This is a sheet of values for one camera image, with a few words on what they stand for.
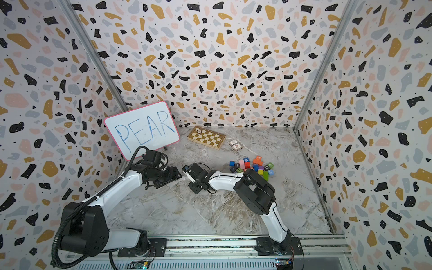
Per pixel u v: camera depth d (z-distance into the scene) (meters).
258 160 1.05
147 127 1.01
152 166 0.67
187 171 0.74
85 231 0.40
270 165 1.01
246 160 1.04
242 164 1.02
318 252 0.75
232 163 1.03
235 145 1.10
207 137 1.13
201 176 0.73
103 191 0.48
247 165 1.01
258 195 0.52
